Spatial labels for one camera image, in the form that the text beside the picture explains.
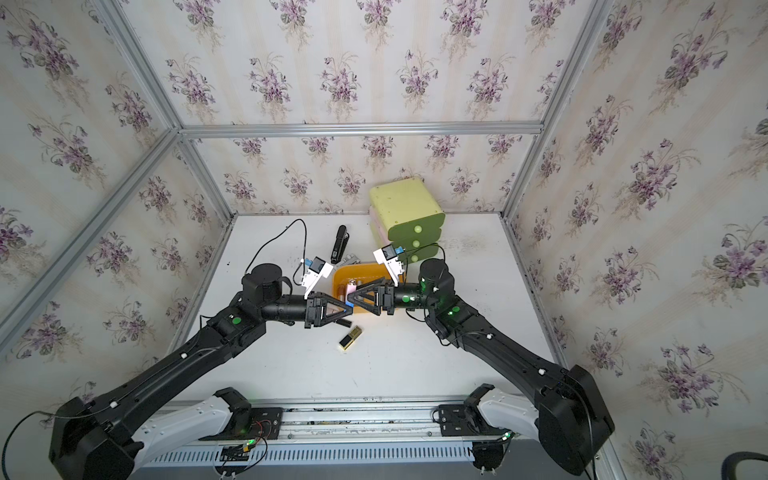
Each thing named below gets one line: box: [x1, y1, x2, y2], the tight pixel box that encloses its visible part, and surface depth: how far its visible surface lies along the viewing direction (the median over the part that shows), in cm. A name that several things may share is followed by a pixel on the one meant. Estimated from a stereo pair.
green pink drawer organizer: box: [369, 177, 446, 264], surface depth 94 cm
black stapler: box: [331, 224, 350, 264], surface depth 110 cm
